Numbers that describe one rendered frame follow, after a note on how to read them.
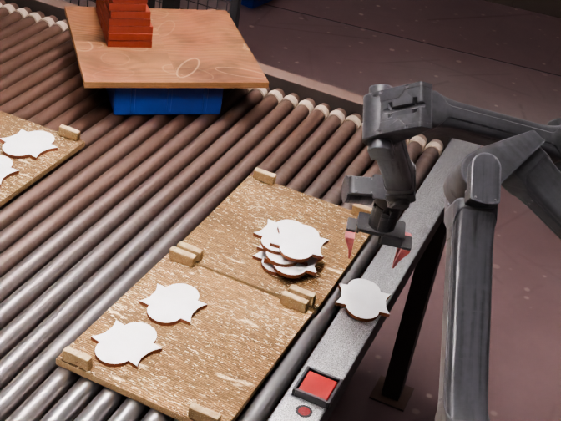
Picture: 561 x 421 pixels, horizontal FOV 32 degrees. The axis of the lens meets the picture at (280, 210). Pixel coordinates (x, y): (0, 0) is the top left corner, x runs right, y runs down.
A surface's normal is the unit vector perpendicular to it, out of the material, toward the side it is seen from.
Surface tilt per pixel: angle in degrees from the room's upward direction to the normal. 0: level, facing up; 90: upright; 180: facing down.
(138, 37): 90
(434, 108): 47
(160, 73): 0
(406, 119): 60
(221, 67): 0
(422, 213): 0
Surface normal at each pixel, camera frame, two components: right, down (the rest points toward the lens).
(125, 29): 0.29, 0.55
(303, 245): 0.15, -0.83
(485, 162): 0.15, -0.31
